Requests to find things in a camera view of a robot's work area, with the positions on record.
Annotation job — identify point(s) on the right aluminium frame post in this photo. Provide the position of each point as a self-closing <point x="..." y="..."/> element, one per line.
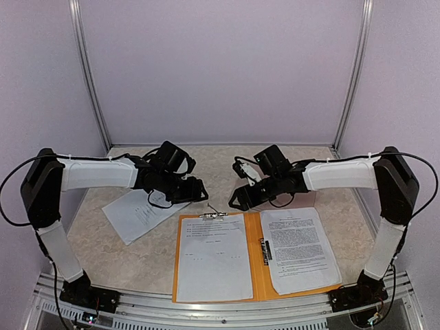
<point x="356" y="72"/>

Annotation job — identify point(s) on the orange file folder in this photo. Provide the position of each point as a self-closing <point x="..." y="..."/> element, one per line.
<point x="261" y="280"/>

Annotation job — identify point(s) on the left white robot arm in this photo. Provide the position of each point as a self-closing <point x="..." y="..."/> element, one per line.
<point x="52" y="176"/>

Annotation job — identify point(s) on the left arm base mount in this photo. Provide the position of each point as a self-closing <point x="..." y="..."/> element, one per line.
<point x="96" y="298"/>

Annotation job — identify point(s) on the metal folder spine clip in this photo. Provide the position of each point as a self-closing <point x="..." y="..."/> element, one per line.
<point x="266" y="251"/>

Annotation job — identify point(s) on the left aluminium frame post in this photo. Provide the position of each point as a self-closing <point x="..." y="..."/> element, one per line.
<point x="81" y="45"/>

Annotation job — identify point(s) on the aluminium frame post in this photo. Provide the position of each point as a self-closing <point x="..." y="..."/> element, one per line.
<point x="81" y="45"/>
<point x="356" y="72"/>

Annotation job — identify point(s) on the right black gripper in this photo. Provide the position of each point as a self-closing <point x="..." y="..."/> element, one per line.
<point x="244" y="196"/>

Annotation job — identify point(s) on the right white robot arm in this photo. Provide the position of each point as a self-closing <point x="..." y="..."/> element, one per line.
<point x="271" y="174"/>

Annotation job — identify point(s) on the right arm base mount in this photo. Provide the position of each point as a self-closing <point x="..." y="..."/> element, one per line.
<point x="347" y="298"/>

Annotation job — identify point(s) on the remaining white paper stack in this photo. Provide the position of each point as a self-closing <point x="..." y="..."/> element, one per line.
<point x="137" y="213"/>

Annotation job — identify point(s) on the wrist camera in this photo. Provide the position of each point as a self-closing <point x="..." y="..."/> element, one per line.
<point x="189" y="179"/>
<point x="243" y="168"/>

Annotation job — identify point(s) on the front aluminium rail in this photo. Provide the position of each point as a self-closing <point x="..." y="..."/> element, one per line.
<point x="143" y="310"/>

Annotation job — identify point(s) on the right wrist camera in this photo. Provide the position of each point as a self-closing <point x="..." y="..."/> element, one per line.
<point x="243" y="168"/>

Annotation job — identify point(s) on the metal folder cover clip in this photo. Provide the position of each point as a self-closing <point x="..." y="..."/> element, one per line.
<point x="213" y="214"/>

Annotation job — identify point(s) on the translucent grey plastic sheet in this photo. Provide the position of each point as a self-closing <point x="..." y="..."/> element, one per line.
<point x="301" y="200"/>

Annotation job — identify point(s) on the stack of printed papers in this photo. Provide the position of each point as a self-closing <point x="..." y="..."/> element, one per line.
<point x="300" y="257"/>

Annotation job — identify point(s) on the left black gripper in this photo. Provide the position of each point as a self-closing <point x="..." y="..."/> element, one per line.
<point x="192" y="194"/>

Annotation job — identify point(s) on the white sheet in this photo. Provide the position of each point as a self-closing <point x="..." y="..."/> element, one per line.
<point x="213" y="262"/>

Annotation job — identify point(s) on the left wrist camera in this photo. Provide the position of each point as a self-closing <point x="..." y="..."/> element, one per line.
<point x="189" y="179"/>

